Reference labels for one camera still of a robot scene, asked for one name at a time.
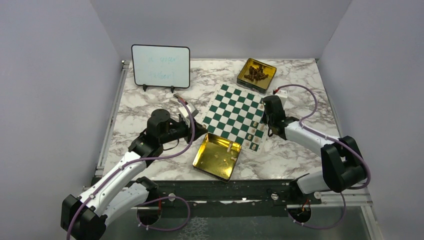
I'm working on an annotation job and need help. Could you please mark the gold tin white pieces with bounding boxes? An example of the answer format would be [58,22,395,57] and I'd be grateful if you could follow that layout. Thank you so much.
[192,133,242,183]

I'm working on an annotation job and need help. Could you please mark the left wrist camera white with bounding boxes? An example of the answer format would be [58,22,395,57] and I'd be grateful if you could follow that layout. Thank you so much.
[178,103,199,127]

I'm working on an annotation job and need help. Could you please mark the gold tin dark pieces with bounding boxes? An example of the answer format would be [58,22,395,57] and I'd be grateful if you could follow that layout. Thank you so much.
[236,58,277,95]

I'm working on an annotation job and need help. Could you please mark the pile of dark chess pieces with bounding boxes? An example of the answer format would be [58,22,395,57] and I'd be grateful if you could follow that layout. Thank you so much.
[244,65,269,81]

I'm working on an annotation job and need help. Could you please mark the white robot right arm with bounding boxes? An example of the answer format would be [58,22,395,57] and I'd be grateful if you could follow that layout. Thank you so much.
[261,95,368,204]

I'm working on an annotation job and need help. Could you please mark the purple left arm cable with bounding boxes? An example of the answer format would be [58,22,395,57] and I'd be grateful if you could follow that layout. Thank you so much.
[66,94,196,240]

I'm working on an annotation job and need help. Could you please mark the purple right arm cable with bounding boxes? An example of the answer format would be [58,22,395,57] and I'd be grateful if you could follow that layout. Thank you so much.
[273,83,372,230]

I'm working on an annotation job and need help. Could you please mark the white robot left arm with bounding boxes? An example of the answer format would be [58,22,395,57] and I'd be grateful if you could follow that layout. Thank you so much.
[60,104,208,240]

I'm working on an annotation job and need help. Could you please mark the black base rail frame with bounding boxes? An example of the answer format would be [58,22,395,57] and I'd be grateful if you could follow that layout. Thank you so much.
[81,178,369,220]

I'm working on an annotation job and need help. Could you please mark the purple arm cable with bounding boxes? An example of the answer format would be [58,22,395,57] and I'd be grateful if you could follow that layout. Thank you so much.
[66,94,196,240]
[273,83,372,230]

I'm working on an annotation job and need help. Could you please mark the small whiteboard on stand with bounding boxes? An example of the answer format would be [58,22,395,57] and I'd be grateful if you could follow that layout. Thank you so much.
[131,44,191,92]

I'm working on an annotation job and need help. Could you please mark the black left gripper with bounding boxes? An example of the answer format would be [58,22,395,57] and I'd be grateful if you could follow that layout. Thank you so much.
[160,118,209,145]

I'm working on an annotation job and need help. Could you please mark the green white chess board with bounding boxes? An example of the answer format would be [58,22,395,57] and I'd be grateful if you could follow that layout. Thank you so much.
[201,84,268,156]

